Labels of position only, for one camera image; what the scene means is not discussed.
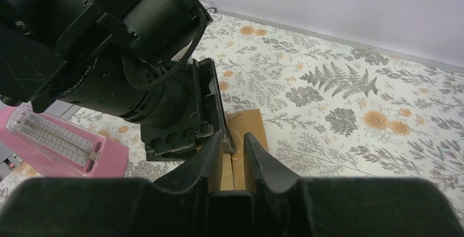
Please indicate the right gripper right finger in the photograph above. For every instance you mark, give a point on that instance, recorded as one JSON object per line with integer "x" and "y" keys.
{"x": 286, "y": 204}

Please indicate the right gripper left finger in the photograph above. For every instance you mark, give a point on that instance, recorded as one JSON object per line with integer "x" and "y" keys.
{"x": 173, "y": 205}

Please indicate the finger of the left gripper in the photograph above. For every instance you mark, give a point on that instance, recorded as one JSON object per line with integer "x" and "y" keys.
{"x": 212, "y": 104}

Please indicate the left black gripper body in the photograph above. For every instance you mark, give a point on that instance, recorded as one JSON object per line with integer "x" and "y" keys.
{"x": 170, "y": 114}

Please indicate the brown cardboard express box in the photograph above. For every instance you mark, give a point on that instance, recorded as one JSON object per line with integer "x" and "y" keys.
{"x": 240, "y": 123}

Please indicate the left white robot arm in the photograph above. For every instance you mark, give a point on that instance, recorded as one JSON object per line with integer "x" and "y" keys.
{"x": 41, "y": 38}

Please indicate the floral patterned table mat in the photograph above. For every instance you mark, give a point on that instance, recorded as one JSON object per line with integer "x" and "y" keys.
{"x": 334, "y": 110}

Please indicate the pink plastic bag package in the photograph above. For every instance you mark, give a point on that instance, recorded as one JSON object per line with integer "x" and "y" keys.
{"x": 58, "y": 148}

